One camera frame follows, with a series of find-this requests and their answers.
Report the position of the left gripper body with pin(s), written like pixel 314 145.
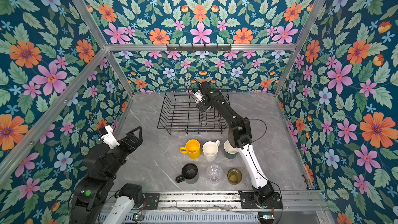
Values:
pixel 126 148

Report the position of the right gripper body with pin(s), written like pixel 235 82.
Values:
pixel 202 106

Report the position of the yellow mug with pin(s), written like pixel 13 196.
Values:
pixel 192 148

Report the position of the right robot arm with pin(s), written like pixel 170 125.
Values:
pixel 240 137

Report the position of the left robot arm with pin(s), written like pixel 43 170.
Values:
pixel 103 162

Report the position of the white faceted mug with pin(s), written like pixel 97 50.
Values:
pixel 210 150

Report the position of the dark green mug white inside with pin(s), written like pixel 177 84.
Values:
pixel 229 151

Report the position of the black mug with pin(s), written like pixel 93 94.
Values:
pixel 189 174

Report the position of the clear glass cup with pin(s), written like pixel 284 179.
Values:
pixel 214 172

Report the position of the olive green glass cup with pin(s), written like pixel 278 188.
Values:
pixel 234 176

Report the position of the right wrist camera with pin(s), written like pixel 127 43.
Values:
pixel 197 96

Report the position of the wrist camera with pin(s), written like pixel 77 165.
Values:
pixel 197 96
pixel 105 134

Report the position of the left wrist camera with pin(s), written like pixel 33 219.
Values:
pixel 105 134

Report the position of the black wire dish rack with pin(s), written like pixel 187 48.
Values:
pixel 179 114

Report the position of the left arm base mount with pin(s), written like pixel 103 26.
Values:
pixel 150 201

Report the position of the black hook rail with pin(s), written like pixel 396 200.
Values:
pixel 194 48

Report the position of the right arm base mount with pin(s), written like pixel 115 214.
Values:
pixel 252 200

